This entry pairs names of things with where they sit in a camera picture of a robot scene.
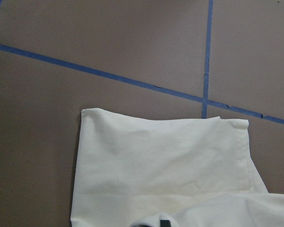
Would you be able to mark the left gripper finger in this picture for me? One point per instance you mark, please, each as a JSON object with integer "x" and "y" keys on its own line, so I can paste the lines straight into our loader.
{"x": 164, "y": 223}

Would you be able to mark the cream long-sleeve cat shirt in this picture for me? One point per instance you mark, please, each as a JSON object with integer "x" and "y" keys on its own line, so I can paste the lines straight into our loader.
{"x": 134, "y": 172}

